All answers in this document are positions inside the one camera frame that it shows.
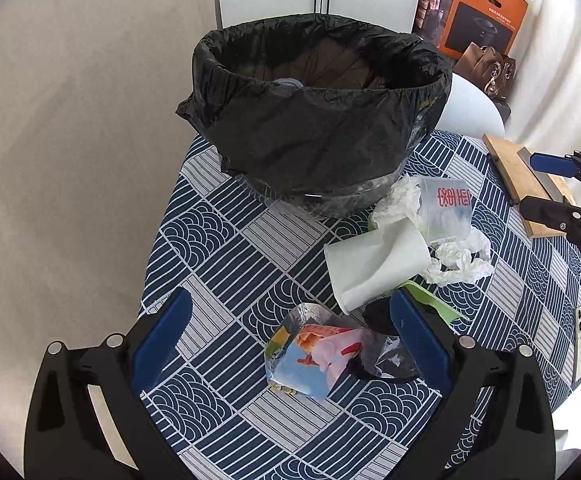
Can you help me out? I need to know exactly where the clear cup with tissue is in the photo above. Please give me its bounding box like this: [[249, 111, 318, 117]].
[[370, 176, 472, 245]]

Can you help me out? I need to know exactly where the steel cleaver knife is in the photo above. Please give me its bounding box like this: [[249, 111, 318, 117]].
[[517, 146, 565, 203]]

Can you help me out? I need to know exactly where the white tissue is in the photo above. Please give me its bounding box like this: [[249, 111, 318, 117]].
[[420, 226, 495, 287]]

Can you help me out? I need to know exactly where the green plastic tray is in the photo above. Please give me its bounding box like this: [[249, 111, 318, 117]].
[[401, 281, 464, 325]]

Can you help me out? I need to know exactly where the black window snack bag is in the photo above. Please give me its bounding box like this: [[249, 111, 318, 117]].
[[348, 297, 420, 384]]

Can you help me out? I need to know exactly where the brown leather handbag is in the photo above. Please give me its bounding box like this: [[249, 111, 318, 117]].
[[453, 42, 516, 100]]

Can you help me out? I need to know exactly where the blue pink snack wrapper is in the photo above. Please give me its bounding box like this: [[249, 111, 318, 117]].
[[264, 302, 370, 399]]

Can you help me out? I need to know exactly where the black bag lined trash bin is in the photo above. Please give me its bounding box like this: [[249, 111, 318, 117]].
[[178, 14, 452, 217]]

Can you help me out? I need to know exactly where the white paper cup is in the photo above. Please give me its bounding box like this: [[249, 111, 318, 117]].
[[324, 218, 431, 315]]

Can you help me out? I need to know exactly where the orange appliance box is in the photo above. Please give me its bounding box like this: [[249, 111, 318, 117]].
[[412, 0, 528, 60]]

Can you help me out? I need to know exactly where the white round chair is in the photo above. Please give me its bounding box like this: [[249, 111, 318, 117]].
[[436, 74, 505, 139]]

